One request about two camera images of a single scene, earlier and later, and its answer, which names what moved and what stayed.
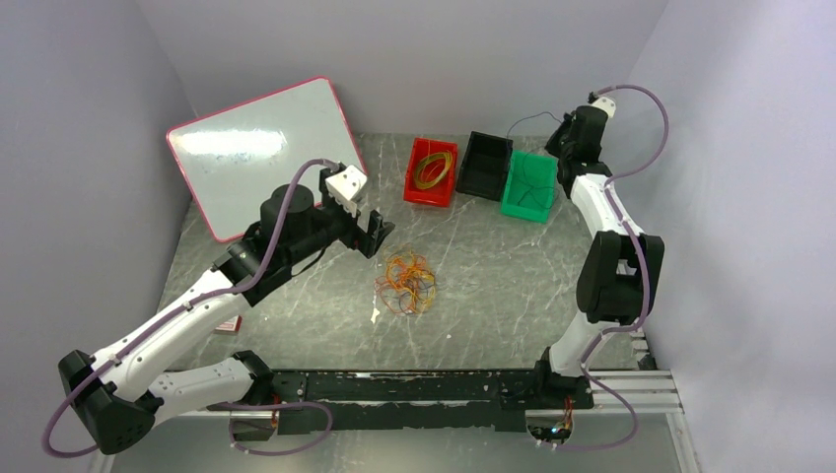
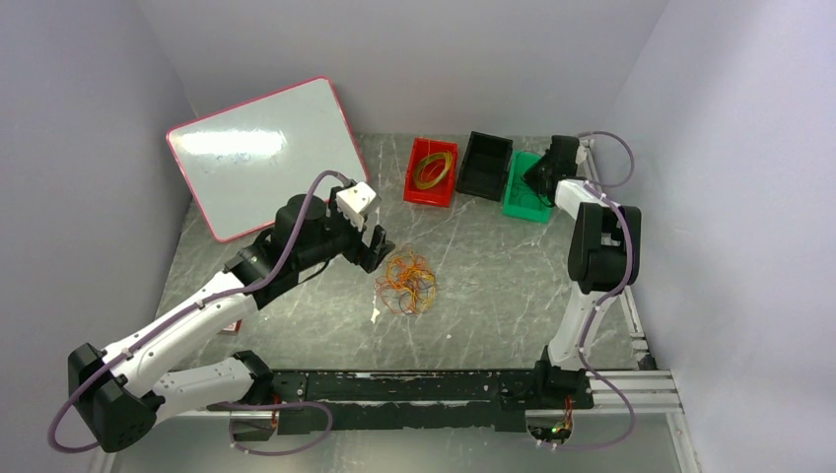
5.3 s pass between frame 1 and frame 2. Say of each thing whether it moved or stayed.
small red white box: stayed
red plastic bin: stayed
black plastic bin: stayed
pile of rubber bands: stayed
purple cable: moved
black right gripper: moved
